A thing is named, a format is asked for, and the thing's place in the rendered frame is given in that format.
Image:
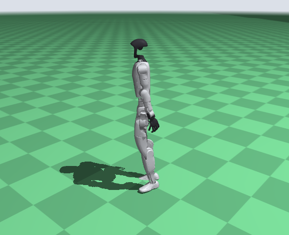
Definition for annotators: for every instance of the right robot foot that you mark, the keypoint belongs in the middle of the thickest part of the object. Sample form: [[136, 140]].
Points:
[[144, 177]]

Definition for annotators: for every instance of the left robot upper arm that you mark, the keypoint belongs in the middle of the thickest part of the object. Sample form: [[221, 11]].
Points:
[[143, 76]]

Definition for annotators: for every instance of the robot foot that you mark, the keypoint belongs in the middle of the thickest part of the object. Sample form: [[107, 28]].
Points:
[[144, 177], [149, 186]]

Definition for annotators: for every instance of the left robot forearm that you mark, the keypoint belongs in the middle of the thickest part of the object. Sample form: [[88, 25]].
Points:
[[147, 103]]

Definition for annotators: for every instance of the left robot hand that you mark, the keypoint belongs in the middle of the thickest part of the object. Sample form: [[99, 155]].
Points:
[[153, 123]]

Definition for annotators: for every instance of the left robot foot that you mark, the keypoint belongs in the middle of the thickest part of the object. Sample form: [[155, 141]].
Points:
[[149, 186]]

